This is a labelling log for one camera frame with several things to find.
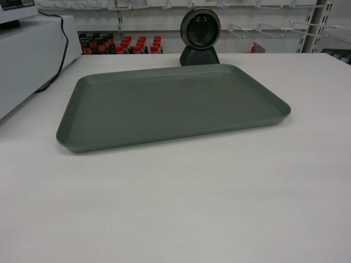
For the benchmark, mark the black round barcode scanner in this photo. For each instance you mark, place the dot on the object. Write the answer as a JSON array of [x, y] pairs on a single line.
[[199, 30]]

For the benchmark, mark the grey rectangular serving tray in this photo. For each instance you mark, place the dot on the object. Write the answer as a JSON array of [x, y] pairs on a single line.
[[120, 109]]

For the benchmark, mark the white cash register box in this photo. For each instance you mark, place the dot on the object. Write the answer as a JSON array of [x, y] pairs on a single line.
[[35, 47]]

